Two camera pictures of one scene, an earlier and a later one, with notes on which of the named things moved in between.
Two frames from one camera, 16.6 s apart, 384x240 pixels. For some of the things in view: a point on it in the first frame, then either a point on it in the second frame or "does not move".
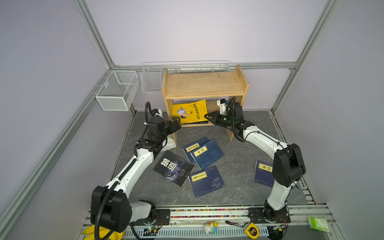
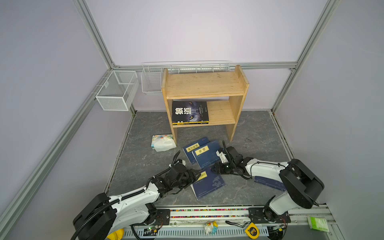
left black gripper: [177, 124] to [191, 176]
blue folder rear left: [192, 147] does not move
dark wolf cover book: [174, 168] to [190, 112]
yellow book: [198, 122] does not move
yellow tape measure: [252, 231] does not move
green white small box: [319, 224] does not move
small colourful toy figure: [211, 228] does not move
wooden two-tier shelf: [194, 98] does not move
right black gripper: [216, 115] to [218, 170]
